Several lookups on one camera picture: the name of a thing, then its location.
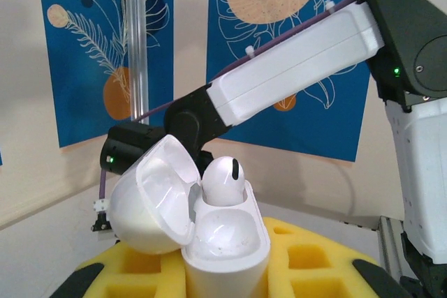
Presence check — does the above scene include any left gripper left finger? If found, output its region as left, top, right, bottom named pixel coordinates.
left=52, top=244, right=188, bottom=298

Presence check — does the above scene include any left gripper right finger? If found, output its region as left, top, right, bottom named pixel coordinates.
left=263, top=217, right=413, bottom=298

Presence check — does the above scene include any white earbud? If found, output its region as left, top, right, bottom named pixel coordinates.
left=201, top=156, right=247, bottom=207

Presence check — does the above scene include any white earbud charging case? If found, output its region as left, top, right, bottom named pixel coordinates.
left=106, top=133, right=272, bottom=298

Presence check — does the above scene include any blue poster fern orange circle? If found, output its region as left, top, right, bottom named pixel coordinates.
left=36, top=0, right=175, bottom=149

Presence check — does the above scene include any blue poster monstera peach circle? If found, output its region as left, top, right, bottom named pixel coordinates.
left=205, top=0, right=390, bottom=163

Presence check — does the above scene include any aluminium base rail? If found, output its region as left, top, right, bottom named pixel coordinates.
left=342, top=214, right=408, bottom=274

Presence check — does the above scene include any aluminium frame post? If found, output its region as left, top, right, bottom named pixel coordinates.
left=128, top=0, right=149, bottom=126

